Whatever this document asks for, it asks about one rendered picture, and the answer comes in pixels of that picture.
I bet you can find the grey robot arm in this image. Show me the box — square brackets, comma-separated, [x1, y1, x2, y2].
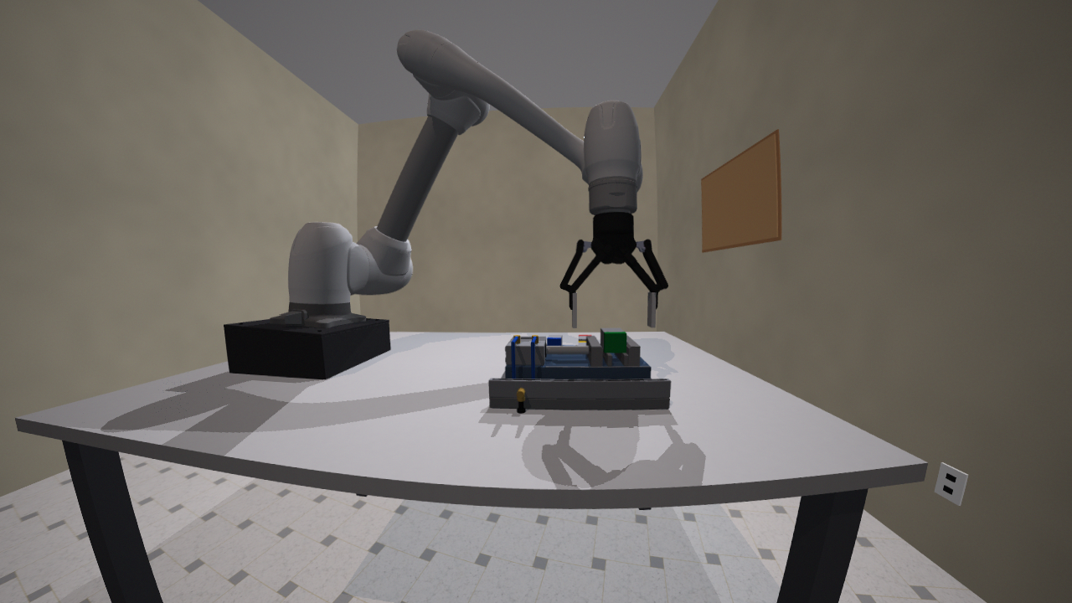
[270, 30, 643, 328]

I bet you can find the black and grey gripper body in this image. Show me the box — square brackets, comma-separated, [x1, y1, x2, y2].
[591, 212, 637, 264]

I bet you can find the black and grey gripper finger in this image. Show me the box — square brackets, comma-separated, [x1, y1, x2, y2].
[560, 240, 611, 328]
[617, 240, 668, 327]

